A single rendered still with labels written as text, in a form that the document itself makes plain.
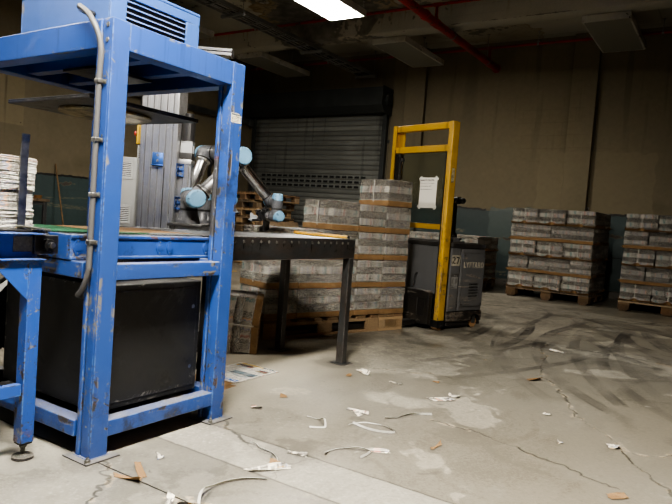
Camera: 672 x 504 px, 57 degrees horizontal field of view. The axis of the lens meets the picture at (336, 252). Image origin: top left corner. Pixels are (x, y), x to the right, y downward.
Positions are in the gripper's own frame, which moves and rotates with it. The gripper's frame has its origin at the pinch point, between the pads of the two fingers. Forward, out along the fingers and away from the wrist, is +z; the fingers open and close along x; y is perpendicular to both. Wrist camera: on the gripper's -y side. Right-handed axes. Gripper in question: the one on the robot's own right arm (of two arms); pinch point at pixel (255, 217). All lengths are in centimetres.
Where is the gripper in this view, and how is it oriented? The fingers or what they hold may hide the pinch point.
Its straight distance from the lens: 450.2
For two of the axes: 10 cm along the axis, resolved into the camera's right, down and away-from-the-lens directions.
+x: -7.7, 3.5, -5.4
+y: -2.3, -9.3, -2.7
